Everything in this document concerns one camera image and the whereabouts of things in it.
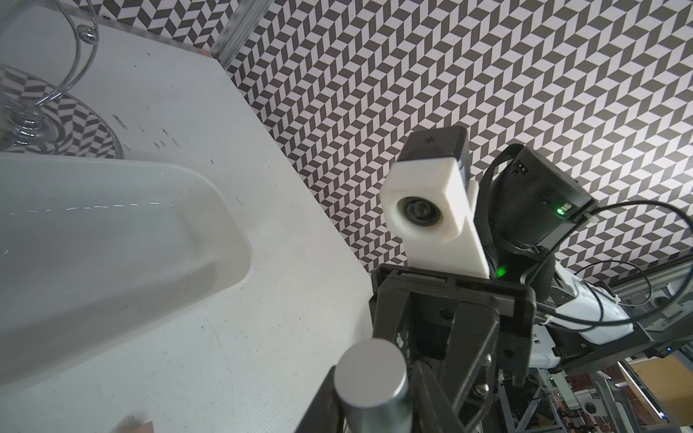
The chrome jewelry stand green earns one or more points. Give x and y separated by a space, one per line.
40 118

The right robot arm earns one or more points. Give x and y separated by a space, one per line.
526 208

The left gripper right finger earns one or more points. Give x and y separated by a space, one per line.
432 410

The peach lipstick tube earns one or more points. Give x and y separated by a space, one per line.
133 424

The white storage box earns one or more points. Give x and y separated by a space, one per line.
95 251

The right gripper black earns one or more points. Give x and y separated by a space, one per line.
421 306

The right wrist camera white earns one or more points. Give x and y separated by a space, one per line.
429 202

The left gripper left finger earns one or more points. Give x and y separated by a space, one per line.
325 414

